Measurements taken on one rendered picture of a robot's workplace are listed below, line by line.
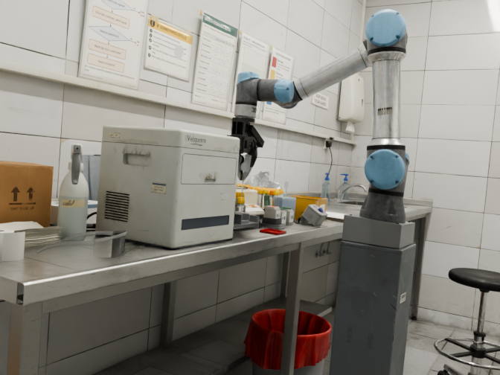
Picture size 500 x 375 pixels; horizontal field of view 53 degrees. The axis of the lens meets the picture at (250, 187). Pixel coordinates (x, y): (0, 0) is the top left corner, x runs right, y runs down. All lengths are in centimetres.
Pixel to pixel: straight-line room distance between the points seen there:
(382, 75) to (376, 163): 27
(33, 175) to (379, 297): 108
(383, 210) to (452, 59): 263
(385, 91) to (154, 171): 74
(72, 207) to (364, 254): 91
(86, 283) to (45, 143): 83
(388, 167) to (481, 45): 272
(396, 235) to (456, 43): 273
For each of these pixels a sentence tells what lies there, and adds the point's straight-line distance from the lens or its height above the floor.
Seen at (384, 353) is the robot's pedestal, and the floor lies 54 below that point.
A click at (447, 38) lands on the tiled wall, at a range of 424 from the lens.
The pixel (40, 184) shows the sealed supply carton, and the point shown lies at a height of 101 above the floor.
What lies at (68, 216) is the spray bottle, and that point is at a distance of 132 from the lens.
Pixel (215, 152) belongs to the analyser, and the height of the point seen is 112.
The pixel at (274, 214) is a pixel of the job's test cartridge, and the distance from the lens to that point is 183.
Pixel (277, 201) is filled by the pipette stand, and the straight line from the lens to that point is 203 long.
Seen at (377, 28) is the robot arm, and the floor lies 153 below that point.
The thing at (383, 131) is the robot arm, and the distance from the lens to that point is 159.
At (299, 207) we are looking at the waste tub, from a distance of 217.
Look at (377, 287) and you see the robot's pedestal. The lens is 169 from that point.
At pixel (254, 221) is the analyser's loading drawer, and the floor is 92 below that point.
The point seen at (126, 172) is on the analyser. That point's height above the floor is 105.
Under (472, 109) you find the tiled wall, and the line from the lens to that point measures 411.
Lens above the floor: 111
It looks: 3 degrees down
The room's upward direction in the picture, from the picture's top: 5 degrees clockwise
